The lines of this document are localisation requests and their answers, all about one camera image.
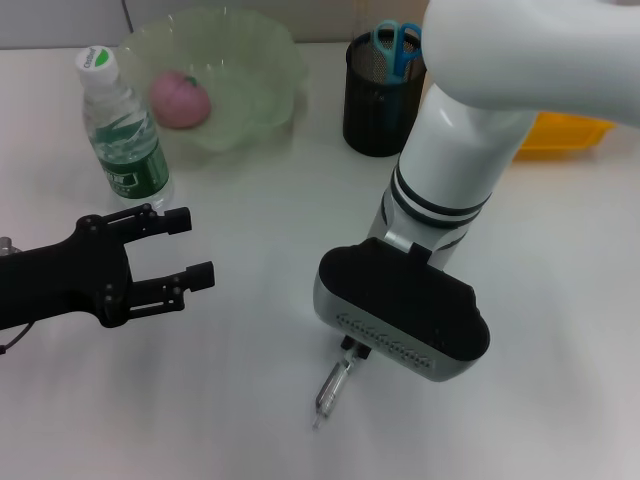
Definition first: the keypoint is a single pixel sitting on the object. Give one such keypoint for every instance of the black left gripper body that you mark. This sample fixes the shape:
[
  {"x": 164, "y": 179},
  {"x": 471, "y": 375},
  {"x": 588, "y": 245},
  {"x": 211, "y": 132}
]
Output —
[{"x": 65, "y": 280}]

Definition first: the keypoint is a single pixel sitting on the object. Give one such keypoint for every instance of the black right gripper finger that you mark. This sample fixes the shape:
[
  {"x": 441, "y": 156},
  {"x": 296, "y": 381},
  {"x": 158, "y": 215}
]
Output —
[
  {"x": 347, "y": 344},
  {"x": 364, "y": 352}
]

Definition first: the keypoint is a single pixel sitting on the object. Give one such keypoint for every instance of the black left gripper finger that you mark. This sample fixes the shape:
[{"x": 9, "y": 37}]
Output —
[
  {"x": 177, "y": 220},
  {"x": 200, "y": 275}
]

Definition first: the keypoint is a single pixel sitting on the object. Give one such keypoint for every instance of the silver ballpoint pen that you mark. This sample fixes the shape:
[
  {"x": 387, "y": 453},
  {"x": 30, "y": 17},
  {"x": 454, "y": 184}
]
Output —
[{"x": 335, "y": 385}]

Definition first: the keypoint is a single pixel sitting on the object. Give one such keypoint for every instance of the clear water bottle green label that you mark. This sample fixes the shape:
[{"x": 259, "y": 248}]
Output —
[{"x": 127, "y": 150}]

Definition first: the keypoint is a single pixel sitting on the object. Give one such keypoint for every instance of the pink toy peach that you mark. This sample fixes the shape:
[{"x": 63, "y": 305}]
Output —
[{"x": 180, "y": 102}]

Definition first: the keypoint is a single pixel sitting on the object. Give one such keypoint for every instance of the blue scissors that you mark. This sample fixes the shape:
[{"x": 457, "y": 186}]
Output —
[{"x": 400, "y": 50}]

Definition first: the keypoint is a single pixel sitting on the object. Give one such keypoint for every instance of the black mesh pen holder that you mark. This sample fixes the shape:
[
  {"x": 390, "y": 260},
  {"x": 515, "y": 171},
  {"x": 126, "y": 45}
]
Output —
[{"x": 370, "y": 120}]

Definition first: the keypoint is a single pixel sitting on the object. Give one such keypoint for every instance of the silver left wrist stud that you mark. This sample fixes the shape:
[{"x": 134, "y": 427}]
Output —
[{"x": 7, "y": 247}]

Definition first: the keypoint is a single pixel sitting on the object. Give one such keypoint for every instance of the translucent green plastic bowl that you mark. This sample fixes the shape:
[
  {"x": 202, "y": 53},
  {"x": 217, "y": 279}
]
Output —
[{"x": 250, "y": 85}]

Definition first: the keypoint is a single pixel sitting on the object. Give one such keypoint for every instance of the yellow plastic storage bin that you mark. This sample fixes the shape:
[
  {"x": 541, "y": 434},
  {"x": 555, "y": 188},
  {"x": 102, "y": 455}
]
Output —
[{"x": 565, "y": 137}]

